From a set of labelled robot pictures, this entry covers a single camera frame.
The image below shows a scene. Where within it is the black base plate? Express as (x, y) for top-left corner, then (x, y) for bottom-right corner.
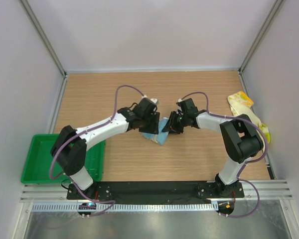
(66, 180), (245, 205)

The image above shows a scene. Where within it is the green plastic tray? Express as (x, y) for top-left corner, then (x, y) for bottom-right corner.
(21, 134), (106, 184)

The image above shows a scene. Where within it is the yellow green patterned towel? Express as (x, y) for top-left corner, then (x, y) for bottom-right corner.
(227, 91), (271, 143)

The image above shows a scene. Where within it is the left aluminium frame post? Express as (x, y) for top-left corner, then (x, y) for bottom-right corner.
(19, 0), (67, 77)

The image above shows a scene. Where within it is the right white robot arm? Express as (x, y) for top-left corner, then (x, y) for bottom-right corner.
(162, 98), (264, 197)

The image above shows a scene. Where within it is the aluminium frame post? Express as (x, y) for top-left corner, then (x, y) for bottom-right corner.
(238, 0), (285, 75)
(19, 0), (67, 77)

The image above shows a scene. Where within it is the aluminium front rail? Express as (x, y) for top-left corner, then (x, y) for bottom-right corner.
(19, 180), (293, 203)

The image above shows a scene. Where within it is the blue polka dot towel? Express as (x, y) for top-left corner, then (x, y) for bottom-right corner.
(142, 118), (169, 145)

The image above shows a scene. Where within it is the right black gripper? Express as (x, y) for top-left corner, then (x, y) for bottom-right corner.
(162, 111), (188, 135)

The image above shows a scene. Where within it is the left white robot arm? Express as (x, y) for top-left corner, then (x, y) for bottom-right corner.
(50, 97), (159, 199)

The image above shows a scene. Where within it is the white slotted cable duct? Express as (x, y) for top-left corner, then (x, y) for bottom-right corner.
(31, 201), (218, 213)

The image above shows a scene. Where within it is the right aluminium frame post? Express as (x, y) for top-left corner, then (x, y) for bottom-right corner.
(238, 0), (285, 75)

